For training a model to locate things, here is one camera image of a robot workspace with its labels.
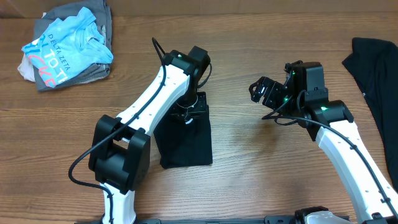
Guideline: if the white folded garment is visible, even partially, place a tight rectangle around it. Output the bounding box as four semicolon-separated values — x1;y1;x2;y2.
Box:
17;12;46;82

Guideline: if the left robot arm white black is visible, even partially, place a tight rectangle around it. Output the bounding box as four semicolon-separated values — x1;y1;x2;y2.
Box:
88;46;213;223

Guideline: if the grey folded garment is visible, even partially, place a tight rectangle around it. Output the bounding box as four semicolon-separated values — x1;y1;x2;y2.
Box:
34;0;112;89

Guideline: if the black t-shirt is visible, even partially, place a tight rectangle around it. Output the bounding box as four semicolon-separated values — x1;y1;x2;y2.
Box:
154;109;213;169

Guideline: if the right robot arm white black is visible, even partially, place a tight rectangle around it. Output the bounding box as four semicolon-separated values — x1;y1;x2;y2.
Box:
249;73;397;223

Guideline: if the light blue printed t-shirt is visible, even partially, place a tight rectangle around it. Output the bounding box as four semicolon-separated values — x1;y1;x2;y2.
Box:
22;7;113;91

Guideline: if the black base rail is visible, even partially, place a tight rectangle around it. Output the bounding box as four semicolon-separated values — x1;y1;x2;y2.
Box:
74;214;352;224

